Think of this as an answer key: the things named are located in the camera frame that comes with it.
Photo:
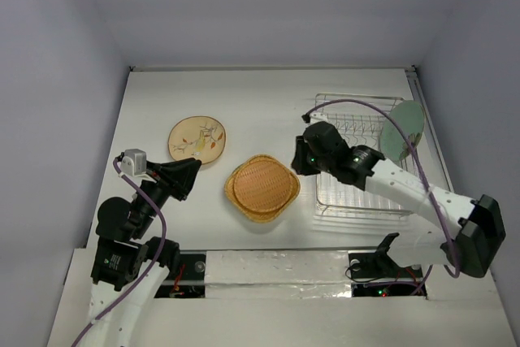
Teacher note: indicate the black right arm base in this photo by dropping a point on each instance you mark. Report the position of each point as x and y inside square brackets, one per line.
[373, 264]

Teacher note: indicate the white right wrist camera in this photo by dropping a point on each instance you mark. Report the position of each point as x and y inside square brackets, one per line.
[314, 117]

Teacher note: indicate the white foam front panel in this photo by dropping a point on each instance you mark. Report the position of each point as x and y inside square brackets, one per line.
[277, 274]

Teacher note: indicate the large orange woven plate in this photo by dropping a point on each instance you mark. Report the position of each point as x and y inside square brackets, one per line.
[254, 217]

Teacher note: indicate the beige leaf pattern plate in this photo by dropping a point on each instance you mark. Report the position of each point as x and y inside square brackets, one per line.
[200, 137]

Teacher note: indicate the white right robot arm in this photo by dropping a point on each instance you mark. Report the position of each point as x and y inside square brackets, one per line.
[472, 229]

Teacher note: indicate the metal wire dish rack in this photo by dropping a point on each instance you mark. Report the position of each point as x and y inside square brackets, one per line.
[359, 120]

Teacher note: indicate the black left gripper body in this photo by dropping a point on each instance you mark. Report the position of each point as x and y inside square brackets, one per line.
[147, 216]

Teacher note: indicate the green flower pattern plate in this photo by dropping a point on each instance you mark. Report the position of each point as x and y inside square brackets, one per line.
[396, 143]

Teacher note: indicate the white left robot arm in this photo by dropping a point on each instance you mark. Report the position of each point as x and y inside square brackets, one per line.
[134, 261]

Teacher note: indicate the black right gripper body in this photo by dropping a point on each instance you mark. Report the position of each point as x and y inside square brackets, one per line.
[301, 158]

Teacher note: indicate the small orange woven plate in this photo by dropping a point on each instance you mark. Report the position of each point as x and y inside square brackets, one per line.
[263, 185]

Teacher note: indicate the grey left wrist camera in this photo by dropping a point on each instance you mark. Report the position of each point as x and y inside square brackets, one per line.
[131, 163]

